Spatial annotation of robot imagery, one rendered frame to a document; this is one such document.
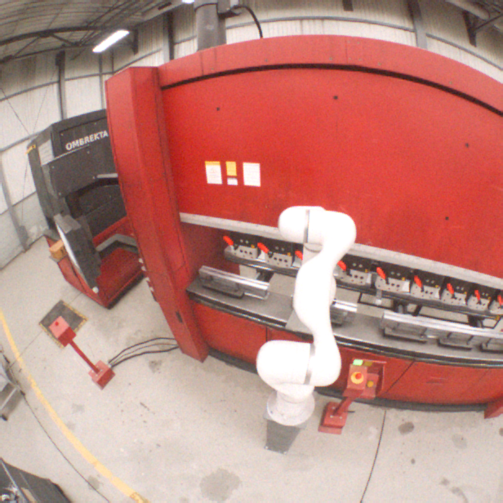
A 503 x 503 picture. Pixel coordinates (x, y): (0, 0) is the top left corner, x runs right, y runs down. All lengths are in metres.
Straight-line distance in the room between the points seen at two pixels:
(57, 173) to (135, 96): 0.51
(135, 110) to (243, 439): 2.22
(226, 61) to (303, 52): 0.33
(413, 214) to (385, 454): 1.78
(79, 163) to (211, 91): 0.70
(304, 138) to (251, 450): 1.99
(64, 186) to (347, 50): 1.31
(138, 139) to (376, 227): 1.17
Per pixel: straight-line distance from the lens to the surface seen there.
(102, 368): 2.54
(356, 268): 1.18
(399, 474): 2.23
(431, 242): 1.14
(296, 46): 1.02
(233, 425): 2.03
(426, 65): 1.02
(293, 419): 0.99
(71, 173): 1.23
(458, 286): 1.33
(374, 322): 1.50
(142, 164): 1.25
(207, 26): 1.35
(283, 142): 1.03
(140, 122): 1.26
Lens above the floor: 1.96
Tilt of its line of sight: 34 degrees down
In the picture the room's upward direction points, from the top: 4 degrees counter-clockwise
